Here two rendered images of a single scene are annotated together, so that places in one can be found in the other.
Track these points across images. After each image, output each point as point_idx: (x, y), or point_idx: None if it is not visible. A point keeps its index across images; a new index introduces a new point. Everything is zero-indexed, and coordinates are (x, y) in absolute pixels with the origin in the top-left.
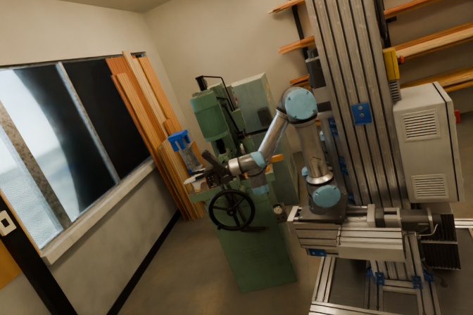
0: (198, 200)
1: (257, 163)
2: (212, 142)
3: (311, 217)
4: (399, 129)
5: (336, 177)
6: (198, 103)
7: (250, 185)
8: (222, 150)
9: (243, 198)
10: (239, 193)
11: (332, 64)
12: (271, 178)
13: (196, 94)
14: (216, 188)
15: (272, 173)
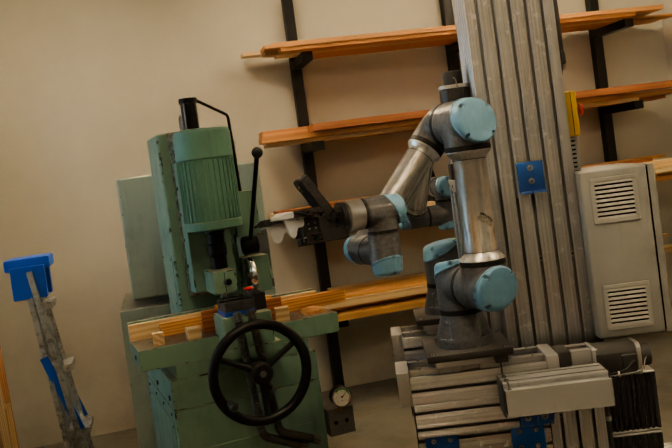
0: (160, 366)
1: (397, 208)
2: (189, 247)
3: (453, 352)
4: (587, 202)
5: None
6: (203, 139)
7: (286, 339)
8: (223, 259)
9: (291, 343)
10: (287, 328)
11: (493, 92)
12: (331, 327)
13: (168, 136)
14: (224, 324)
15: (334, 314)
